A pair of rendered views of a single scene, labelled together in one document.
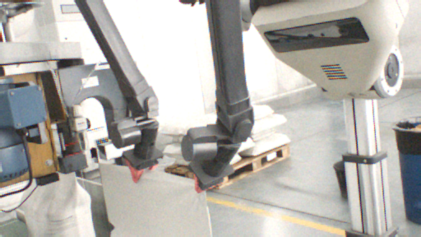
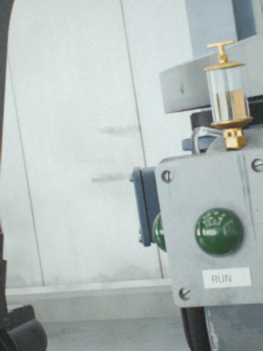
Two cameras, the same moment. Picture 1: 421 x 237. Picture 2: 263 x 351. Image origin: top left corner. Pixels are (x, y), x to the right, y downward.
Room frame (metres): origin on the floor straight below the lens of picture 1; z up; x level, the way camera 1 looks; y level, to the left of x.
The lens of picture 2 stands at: (2.03, 0.01, 1.35)
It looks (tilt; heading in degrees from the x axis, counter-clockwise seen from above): 3 degrees down; 158
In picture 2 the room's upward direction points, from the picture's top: 9 degrees counter-clockwise
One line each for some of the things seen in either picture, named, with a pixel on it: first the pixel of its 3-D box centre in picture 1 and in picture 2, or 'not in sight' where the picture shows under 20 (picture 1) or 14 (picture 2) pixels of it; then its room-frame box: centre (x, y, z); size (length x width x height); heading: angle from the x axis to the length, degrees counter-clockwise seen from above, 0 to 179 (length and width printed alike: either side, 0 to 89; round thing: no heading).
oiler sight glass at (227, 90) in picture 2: not in sight; (227, 94); (1.49, 0.31, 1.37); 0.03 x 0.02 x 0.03; 41
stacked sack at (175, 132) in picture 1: (191, 124); not in sight; (4.56, 0.20, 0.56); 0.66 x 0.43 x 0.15; 129
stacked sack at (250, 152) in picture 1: (259, 144); not in sight; (4.68, -0.53, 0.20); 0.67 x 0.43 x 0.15; 131
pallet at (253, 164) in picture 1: (229, 160); not in sight; (4.63, -0.15, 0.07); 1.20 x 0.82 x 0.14; 133
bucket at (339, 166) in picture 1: (353, 179); not in sight; (3.32, -1.10, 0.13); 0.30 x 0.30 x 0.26
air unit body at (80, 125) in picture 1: (80, 129); not in sight; (1.32, 0.40, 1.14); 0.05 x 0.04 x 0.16; 131
